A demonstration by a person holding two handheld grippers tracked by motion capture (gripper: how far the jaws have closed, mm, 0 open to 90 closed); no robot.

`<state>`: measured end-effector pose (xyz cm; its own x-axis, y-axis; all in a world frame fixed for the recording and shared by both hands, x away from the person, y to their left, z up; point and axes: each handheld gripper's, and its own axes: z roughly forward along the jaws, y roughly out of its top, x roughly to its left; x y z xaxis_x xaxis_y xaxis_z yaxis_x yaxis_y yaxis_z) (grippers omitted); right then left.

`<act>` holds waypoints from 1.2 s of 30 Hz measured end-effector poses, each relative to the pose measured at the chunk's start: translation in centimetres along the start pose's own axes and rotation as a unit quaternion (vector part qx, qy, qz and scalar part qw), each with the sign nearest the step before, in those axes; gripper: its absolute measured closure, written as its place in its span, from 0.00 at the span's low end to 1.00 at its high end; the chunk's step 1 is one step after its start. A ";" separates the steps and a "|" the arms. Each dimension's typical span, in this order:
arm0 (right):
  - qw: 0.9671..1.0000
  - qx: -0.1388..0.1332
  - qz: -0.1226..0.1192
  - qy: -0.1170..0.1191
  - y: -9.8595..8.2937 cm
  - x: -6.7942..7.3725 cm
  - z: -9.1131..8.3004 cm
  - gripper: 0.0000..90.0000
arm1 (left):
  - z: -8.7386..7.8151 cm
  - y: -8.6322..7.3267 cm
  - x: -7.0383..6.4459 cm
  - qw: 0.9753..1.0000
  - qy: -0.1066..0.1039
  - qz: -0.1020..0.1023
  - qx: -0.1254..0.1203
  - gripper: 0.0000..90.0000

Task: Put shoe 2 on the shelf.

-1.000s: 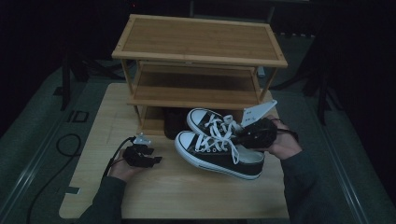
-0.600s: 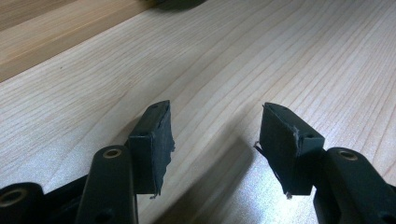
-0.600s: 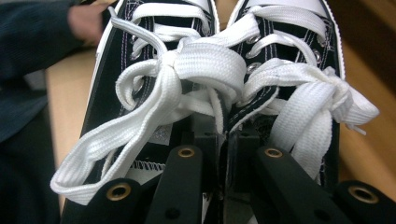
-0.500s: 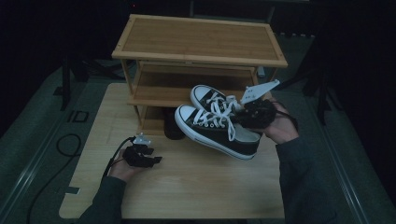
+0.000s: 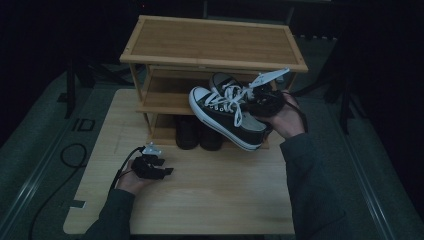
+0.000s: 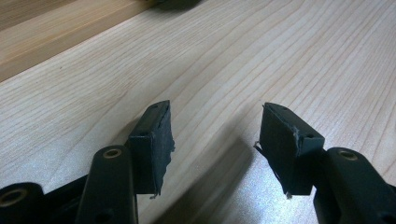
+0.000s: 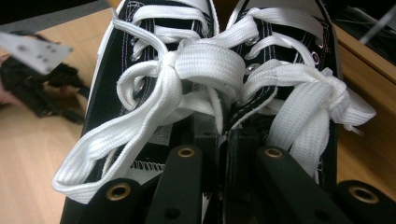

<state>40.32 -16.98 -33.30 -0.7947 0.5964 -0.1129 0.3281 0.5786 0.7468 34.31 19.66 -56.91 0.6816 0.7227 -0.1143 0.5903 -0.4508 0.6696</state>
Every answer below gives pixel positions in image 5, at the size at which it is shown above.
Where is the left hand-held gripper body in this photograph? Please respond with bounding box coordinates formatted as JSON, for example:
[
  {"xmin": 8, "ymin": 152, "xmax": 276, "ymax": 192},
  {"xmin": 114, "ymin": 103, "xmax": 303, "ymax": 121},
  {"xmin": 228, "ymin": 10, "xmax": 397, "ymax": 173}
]
[{"xmin": 130, "ymin": 142, "xmax": 164, "ymax": 180}]

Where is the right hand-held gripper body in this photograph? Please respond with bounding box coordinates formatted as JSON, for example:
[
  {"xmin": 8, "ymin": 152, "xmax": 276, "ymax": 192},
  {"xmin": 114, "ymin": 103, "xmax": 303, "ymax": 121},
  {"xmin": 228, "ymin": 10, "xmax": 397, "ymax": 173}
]
[{"xmin": 249, "ymin": 67, "xmax": 291, "ymax": 118}]

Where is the black leather shoe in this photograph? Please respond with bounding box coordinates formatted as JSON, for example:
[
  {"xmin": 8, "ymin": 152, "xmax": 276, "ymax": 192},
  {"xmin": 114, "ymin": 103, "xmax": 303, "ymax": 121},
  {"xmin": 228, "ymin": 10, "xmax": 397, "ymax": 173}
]
[
  {"xmin": 198, "ymin": 120, "xmax": 225, "ymax": 152},
  {"xmin": 174, "ymin": 114, "xmax": 201, "ymax": 151}
]

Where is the three-tier wooden shoe rack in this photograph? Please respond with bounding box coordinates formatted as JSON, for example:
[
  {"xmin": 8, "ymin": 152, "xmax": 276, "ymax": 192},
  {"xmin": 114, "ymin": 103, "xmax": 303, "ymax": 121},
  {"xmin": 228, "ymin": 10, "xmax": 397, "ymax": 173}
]
[{"xmin": 119, "ymin": 14, "xmax": 309, "ymax": 149}]

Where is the person's left hand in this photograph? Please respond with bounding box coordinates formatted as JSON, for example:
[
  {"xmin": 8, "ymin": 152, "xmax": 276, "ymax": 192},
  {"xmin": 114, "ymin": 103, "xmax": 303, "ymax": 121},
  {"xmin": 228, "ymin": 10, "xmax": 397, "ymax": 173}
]
[{"xmin": 115, "ymin": 167, "xmax": 152, "ymax": 196}]

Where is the person's right hand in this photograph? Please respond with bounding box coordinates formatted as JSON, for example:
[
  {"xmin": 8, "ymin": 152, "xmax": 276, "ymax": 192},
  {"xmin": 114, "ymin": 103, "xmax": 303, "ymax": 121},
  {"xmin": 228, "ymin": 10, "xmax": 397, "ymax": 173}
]
[{"xmin": 258, "ymin": 91, "xmax": 307, "ymax": 141}]

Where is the black metal stand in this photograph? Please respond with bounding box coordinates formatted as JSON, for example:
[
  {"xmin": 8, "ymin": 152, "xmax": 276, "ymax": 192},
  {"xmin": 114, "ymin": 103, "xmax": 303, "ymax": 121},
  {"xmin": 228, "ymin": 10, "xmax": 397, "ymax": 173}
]
[
  {"xmin": 293, "ymin": 39, "xmax": 365, "ymax": 135},
  {"xmin": 56, "ymin": 59, "xmax": 98, "ymax": 120}
]

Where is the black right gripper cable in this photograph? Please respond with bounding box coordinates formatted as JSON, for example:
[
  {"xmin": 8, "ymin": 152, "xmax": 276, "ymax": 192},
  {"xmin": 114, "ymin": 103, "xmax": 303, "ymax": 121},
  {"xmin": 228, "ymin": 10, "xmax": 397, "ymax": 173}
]
[{"xmin": 282, "ymin": 91, "xmax": 310, "ymax": 134}]

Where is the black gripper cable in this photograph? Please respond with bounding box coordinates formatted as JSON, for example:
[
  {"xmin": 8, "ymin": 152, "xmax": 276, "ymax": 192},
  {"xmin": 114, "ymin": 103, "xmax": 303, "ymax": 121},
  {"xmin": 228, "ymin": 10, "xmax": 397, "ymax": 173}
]
[
  {"xmin": 28, "ymin": 143, "xmax": 147, "ymax": 240},
  {"xmin": 282, "ymin": 91, "xmax": 310, "ymax": 134}
]

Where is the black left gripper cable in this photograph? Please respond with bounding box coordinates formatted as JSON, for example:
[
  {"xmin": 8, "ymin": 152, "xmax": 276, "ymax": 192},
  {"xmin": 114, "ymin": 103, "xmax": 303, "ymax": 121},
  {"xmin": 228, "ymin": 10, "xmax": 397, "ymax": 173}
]
[{"xmin": 28, "ymin": 143, "xmax": 147, "ymax": 240}]

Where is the grey metal frame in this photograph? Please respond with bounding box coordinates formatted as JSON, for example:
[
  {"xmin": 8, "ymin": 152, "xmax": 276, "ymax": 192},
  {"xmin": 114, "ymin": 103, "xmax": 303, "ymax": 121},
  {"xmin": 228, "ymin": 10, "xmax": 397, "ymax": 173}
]
[{"xmin": 201, "ymin": 0, "xmax": 334, "ymax": 26}]

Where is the metal floor rail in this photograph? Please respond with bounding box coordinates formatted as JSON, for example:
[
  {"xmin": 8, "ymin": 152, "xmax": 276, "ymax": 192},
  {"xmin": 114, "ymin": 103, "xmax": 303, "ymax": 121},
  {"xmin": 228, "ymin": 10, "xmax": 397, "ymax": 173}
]
[
  {"xmin": 342, "ymin": 133, "xmax": 399, "ymax": 240},
  {"xmin": 0, "ymin": 89, "xmax": 101, "ymax": 234}
]

